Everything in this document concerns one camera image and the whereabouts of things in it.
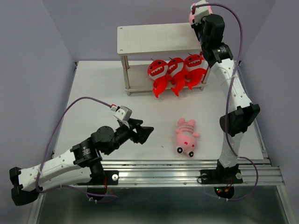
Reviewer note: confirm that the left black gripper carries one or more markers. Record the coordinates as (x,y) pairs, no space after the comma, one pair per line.
(143,132)

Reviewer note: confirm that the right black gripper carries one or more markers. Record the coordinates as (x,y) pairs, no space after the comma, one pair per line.
(196,26)

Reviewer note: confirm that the pink striped plush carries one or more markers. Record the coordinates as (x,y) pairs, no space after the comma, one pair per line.
(191,16)
(186,137)

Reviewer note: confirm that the red shark plush white belly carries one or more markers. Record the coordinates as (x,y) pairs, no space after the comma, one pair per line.
(195,66)

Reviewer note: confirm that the red shark plush toy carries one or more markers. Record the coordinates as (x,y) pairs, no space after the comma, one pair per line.
(178,74)

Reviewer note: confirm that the red plush purple horn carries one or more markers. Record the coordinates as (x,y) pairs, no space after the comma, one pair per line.
(158,72)

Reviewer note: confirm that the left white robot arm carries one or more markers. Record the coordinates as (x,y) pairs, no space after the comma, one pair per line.
(79,165)

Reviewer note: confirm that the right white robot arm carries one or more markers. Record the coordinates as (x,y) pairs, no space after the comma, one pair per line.
(240,112)

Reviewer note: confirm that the white two-tier shelf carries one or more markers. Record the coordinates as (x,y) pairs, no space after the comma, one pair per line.
(137,44)

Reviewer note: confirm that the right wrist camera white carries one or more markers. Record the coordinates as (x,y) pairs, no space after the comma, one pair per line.
(202,11)

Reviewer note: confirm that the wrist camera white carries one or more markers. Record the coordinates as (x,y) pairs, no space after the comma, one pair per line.
(122,113)
(202,11)

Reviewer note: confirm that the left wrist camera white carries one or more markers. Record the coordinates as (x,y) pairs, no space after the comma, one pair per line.
(122,113)

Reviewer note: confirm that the aluminium rail frame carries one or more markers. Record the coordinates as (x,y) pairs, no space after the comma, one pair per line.
(155,163)

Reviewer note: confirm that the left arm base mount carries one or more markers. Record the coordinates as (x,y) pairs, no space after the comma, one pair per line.
(98,184)

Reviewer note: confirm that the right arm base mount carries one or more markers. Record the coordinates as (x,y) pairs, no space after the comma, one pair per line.
(222,178)

